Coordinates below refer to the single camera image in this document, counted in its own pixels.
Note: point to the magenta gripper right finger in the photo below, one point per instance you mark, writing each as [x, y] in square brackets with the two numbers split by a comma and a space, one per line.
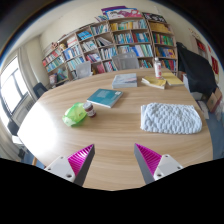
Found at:
[154, 166]

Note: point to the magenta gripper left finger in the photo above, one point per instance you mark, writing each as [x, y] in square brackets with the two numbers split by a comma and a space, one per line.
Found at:
[73, 168]

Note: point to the white folded towel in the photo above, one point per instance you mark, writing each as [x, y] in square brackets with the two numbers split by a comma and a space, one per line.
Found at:
[170, 118]

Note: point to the green plastic bag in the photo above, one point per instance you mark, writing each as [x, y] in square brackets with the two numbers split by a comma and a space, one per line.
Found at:
[74, 114]

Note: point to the small brown jar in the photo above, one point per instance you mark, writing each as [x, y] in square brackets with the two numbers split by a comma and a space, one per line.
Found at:
[88, 107]

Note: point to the teal book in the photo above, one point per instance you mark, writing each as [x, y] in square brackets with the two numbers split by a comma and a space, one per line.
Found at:
[105, 97]

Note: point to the yellow notebook front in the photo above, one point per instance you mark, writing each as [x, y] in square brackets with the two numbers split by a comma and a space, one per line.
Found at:
[154, 82]

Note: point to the yellow notebook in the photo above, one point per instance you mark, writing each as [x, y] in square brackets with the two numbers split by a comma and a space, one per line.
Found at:
[154, 82]
[172, 79]

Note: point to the dark chair near window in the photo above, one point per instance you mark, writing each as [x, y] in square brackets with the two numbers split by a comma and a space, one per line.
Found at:
[39, 89]

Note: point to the yellow notebook back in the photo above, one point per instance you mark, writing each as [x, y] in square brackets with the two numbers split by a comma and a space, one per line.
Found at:
[172, 79]

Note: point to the grey book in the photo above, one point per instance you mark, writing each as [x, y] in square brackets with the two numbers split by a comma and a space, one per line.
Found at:
[125, 80]

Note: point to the cardboard box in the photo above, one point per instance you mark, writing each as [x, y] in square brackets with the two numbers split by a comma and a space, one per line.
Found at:
[214, 100]

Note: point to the window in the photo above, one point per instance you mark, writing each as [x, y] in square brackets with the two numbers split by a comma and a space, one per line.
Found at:
[13, 87]

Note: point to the grey chair left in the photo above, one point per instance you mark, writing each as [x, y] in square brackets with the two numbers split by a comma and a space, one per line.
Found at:
[83, 70]

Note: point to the white plastic bottle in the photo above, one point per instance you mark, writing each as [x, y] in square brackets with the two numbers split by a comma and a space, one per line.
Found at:
[157, 67]

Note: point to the grey office chair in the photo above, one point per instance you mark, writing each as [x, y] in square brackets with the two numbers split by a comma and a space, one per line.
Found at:
[126, 61]

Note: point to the large wooden bookshelf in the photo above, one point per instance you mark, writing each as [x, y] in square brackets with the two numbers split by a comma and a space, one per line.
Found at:
[149, 36]

